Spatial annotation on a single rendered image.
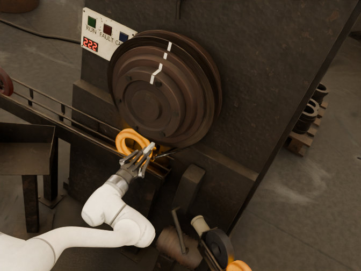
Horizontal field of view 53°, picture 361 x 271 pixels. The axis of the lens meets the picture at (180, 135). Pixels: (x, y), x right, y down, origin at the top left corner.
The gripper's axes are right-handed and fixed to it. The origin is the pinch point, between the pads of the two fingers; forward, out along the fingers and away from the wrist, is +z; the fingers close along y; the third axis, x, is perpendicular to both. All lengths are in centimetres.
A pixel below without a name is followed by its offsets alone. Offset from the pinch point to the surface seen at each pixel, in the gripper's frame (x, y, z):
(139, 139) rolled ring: 1.7, -5.6, 0.6
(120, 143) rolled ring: -7.0, -14.5, -1.3
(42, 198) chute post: -79, -57, -20
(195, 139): 20.1, 18.5, 2.2
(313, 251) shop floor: -91, 105, 55
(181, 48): 53, 3, 8
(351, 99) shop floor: -133, 100, 275
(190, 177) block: -0.5, 22.4, -1.0
